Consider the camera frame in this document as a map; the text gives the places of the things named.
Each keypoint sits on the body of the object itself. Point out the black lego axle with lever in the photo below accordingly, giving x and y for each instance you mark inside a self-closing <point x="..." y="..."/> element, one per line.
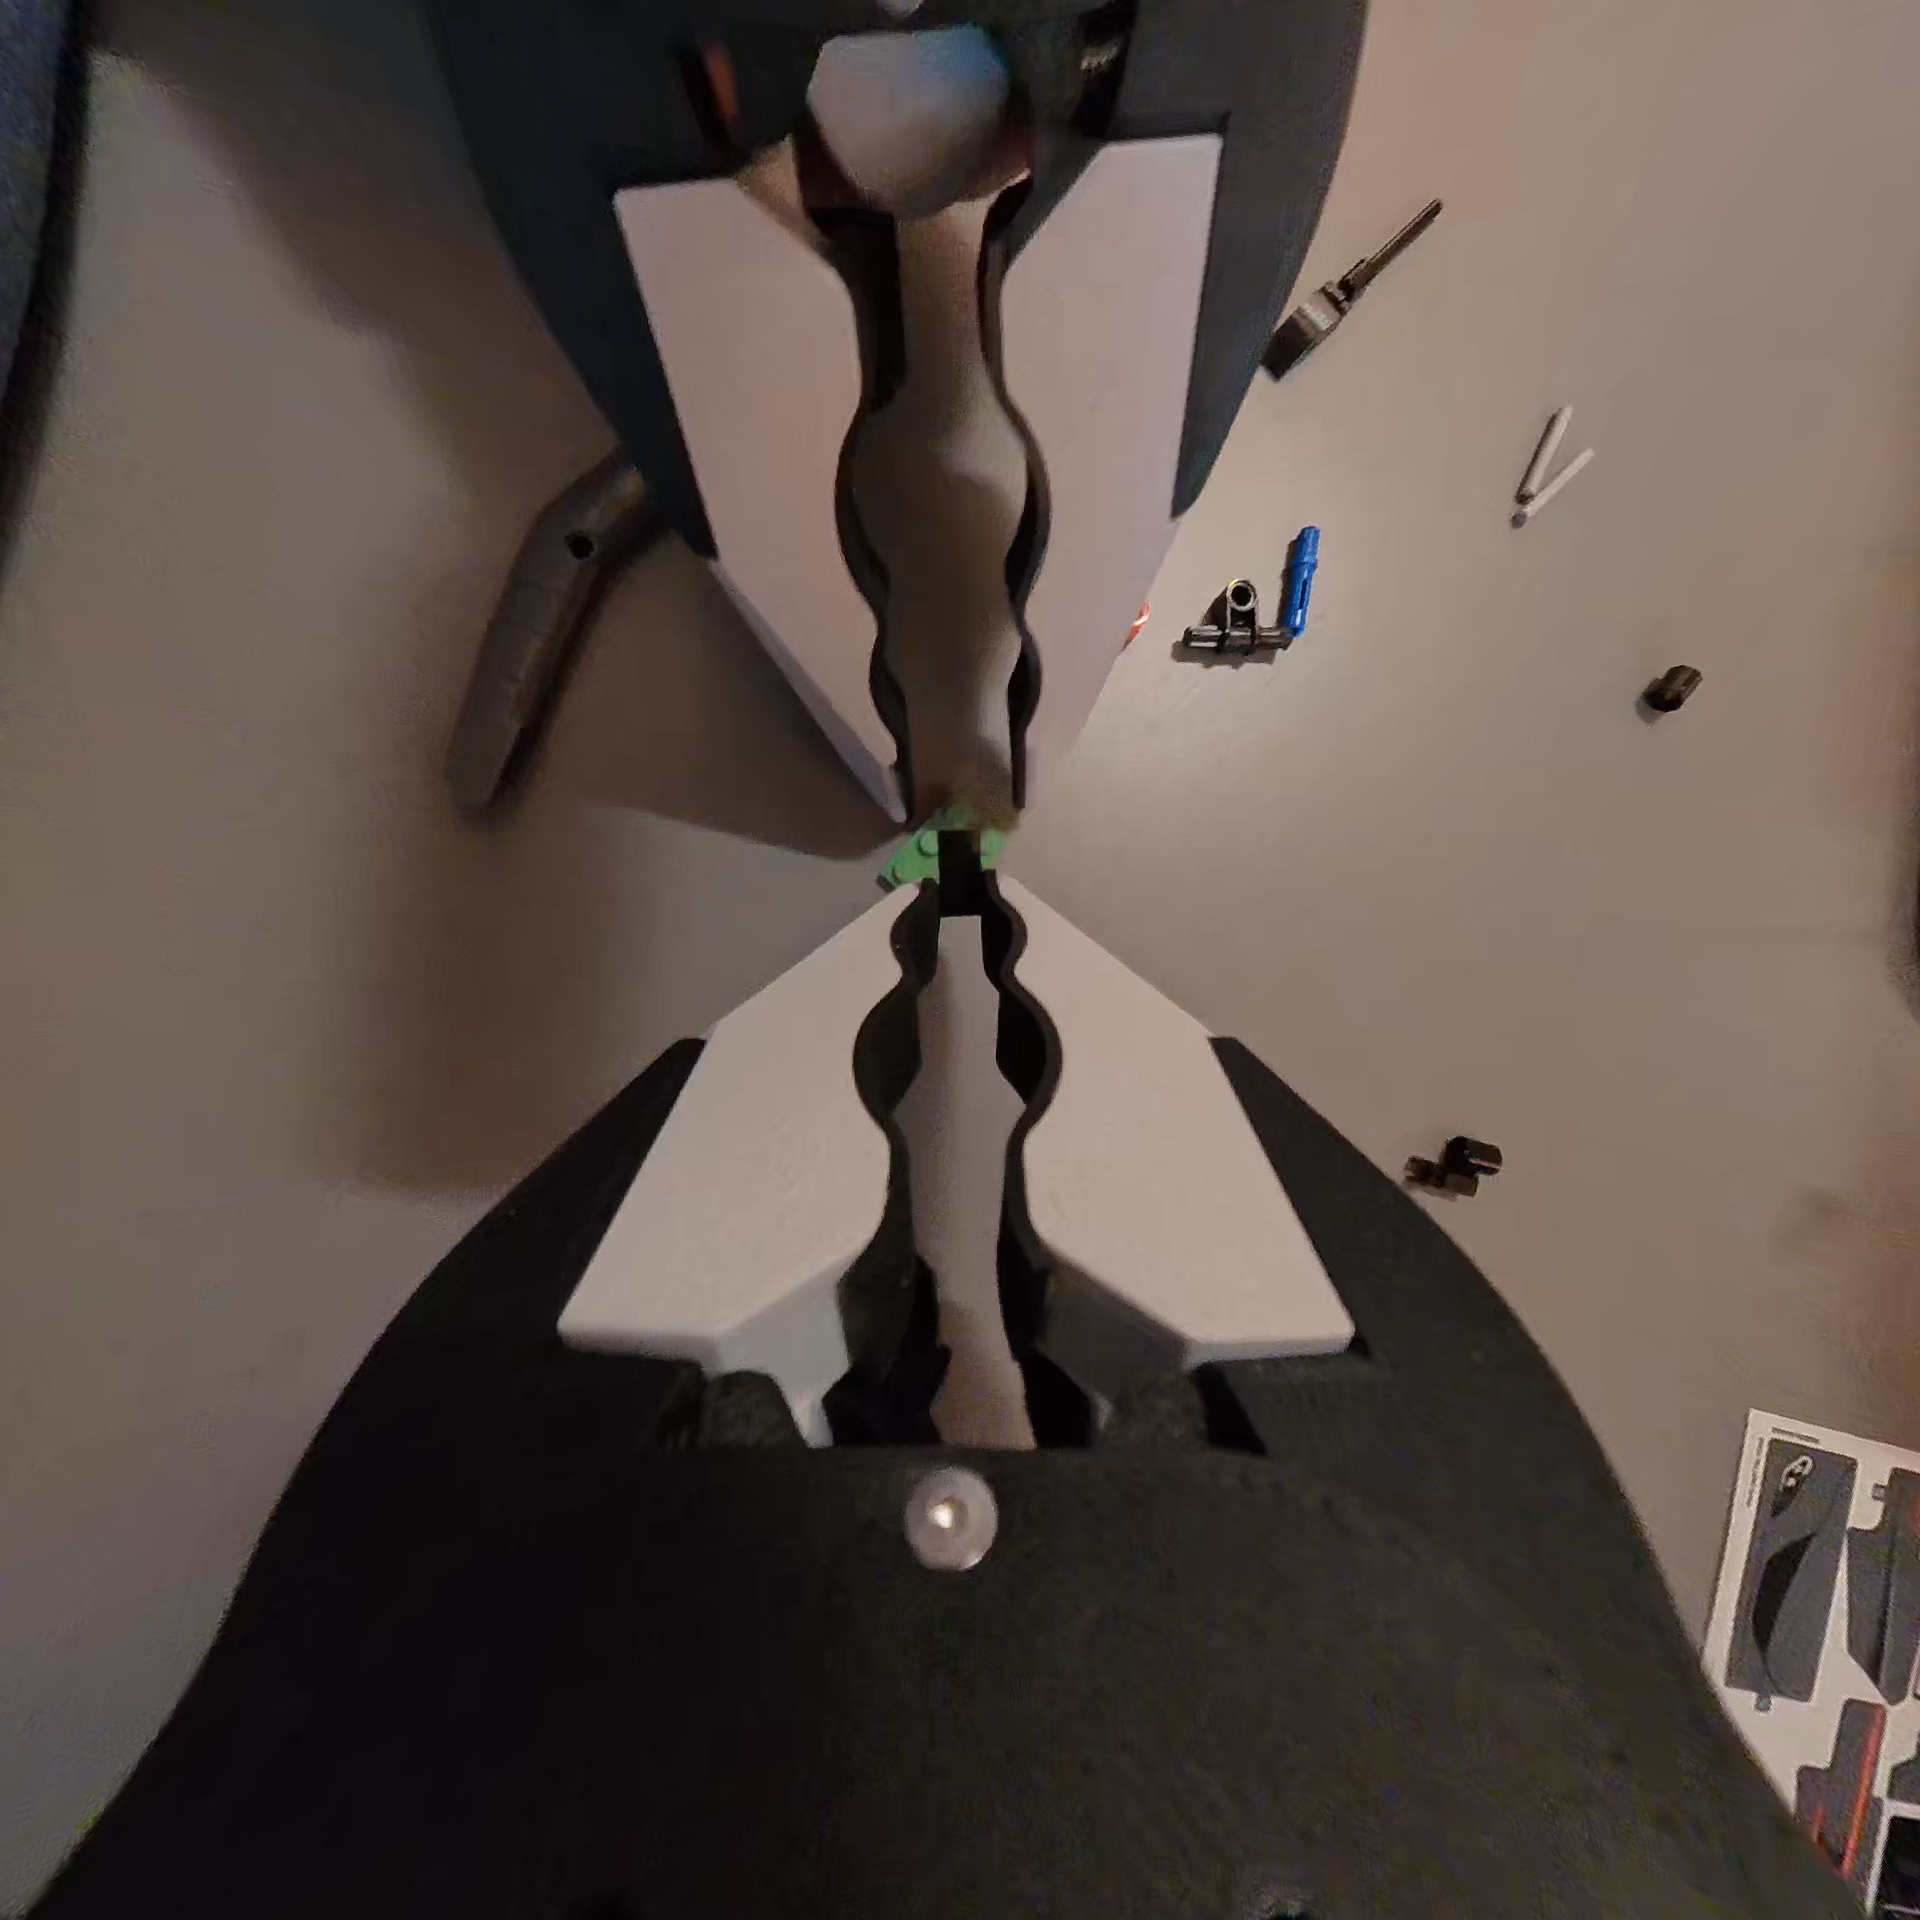
<point x="1337" y="302"/>

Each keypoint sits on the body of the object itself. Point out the black lego axle connector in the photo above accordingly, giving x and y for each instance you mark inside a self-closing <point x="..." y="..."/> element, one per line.
<point x="1245" y="641"/>

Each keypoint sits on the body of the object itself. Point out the green lego plate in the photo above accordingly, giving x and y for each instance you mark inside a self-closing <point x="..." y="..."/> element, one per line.
<point x="906" y="856"/>

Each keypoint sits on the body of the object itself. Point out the black lego tile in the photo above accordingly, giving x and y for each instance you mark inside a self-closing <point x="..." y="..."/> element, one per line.
<point x="963" y="870"/>

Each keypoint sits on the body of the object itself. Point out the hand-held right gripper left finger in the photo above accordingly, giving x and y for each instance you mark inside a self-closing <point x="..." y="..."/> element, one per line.
<point x="735" y="1185"/>

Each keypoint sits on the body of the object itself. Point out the small black lego bush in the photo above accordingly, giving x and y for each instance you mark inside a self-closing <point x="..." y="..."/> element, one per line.
<point x="1674" y="686"/>

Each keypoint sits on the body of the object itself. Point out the sticker sheet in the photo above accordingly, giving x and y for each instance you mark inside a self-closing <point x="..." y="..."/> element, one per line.
<point x="1816" y="1650"/>

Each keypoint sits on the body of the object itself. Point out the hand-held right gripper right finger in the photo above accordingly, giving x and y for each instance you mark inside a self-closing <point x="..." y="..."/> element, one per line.
<point x="1188" y="1200"/>

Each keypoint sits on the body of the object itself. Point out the grey curved lego panel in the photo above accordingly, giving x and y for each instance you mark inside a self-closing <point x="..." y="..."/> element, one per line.
<point x="525" y="660"/>

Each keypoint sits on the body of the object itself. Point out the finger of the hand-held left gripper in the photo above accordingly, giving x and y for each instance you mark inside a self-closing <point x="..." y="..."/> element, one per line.
<point x="1112" y="376"/>
<point x="735" y="420"/>

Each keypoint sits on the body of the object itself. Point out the blue lego pin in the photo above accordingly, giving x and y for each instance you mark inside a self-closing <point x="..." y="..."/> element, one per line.
<point x="1302" y="580"/>

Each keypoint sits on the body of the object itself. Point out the black lego pin connector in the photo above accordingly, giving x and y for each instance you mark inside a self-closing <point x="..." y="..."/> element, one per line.
<point x="1452" y="1164"/>

